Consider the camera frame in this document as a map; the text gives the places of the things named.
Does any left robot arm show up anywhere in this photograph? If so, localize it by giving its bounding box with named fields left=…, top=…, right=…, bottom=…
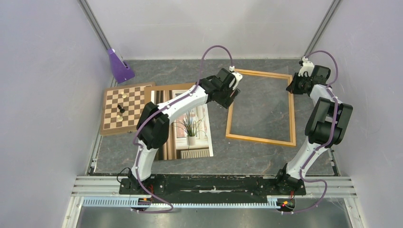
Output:
left=121, top=66, right=243, bottom=194

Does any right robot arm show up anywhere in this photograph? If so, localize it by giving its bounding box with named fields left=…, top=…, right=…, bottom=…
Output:
left=274, top=62, right=353, bottom=194

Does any window plant photo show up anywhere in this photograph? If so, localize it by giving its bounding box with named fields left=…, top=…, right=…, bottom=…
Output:
left=154, top=104, right=213, bottom=161

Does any wooden chessboard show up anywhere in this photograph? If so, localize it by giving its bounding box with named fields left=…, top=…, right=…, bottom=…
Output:
left=99, top=82, right=155, bottom=135

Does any black chess piece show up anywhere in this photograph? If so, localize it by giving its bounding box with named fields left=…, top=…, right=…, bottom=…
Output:
left=117, top=104, right=125, bottom=114

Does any purple plastic stand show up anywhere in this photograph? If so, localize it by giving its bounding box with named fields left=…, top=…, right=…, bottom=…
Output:
left=107, top=48, right=135, bottom=84

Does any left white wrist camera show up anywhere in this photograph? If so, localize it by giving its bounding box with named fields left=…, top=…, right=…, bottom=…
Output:
left=229, top=66, right=243, bottom=91

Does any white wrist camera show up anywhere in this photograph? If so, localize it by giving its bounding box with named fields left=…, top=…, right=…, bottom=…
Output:
left=298, top=56, right=315, bottom=77
left=229, top=66, right=243, bottom=91

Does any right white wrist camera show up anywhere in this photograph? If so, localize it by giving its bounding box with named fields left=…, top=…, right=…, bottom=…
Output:
left=298, top=56, right=315, bottom=77

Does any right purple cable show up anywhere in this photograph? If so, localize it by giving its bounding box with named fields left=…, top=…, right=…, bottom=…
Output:
left=280, top=50, right=339, bottom=215

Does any purple cable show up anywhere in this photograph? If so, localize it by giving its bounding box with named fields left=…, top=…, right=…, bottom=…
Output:
left=280, top=50, right=339, bottom=215
left=132, top=45, right=234, bottom=215

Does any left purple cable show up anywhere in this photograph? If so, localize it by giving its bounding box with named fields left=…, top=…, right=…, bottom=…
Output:
left=132, top=45, right=234, bottom=215

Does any wooden picture frame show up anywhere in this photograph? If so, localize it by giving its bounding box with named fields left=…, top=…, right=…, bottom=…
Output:
left=225, top=69, right=297, bottom=147

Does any brown frame backing board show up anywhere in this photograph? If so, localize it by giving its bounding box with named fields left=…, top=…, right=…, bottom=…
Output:
left=144, top=83, right=195, bottom=105

